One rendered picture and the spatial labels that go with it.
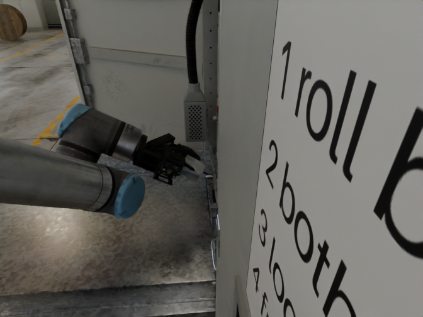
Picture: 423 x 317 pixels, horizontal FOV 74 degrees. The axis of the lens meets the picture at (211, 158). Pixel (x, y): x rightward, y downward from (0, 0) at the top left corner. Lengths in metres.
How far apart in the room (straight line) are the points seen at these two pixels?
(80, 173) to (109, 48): 0.83
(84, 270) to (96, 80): 0.83
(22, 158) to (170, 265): 0.48
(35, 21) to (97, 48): 10.75
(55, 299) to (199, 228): 0.39
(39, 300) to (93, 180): 0.35
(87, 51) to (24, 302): 0.95
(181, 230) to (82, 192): 0.43
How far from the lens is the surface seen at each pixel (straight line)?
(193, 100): 0.90
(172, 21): 1.07
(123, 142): 0.67
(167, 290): 0.69
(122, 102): 1.31
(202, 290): 0.70
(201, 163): 0.75
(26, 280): 0.88
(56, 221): 1.00
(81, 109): 0.69
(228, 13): 0.20
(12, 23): 10.31
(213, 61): 0.98
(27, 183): 0.43
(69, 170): 0.47
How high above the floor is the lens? 1.47
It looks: 32 degrees down
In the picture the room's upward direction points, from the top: straight up
